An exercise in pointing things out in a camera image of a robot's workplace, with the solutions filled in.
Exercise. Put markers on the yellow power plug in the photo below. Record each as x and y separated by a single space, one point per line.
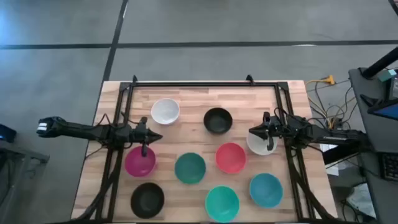
330 80

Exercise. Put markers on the white paper sheet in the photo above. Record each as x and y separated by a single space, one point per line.
331 169

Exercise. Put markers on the blue plastic bowl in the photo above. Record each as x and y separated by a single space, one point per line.
266 190

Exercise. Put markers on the white plastic bag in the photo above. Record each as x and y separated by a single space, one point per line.
362 199

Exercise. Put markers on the black device with blue light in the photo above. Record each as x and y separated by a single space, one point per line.
7 133

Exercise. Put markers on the tablet with blue screen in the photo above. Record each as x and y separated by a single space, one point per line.
388 112

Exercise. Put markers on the turquoise plastic bowl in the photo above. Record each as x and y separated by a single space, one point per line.
222 204

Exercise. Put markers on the white plastic bowl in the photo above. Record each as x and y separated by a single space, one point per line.
164 111
257 147

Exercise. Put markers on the black aluminium table frame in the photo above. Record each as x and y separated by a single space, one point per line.
202 84

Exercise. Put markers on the black diagonal support bar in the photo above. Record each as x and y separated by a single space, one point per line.
342 155

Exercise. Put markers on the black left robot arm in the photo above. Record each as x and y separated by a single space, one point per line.
77 130

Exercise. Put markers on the magenta plastic bowl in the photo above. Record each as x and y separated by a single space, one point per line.
136 164

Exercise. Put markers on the grey metal stand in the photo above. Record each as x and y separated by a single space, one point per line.
18 152

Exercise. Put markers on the red plastic bowl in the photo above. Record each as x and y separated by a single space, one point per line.
231 158

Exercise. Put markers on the black monitor pole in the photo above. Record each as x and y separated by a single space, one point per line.
381 63

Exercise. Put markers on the black keyboard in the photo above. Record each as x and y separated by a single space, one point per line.
391 166

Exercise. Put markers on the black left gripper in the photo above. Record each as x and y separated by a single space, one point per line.
133 136

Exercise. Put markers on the dark green plastic bowl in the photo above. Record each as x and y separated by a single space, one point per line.
190 168

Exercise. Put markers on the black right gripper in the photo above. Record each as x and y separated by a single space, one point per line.
280 129

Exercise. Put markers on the grey side desk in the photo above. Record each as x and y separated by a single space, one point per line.
381 133

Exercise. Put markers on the small teal box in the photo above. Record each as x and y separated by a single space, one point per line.
388 75

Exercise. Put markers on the dark corner object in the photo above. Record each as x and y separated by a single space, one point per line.
395 4

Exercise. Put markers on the black plastic bowl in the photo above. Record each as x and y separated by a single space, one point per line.
147 200
217 121

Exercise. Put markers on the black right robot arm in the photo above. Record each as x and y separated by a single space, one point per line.
335 135

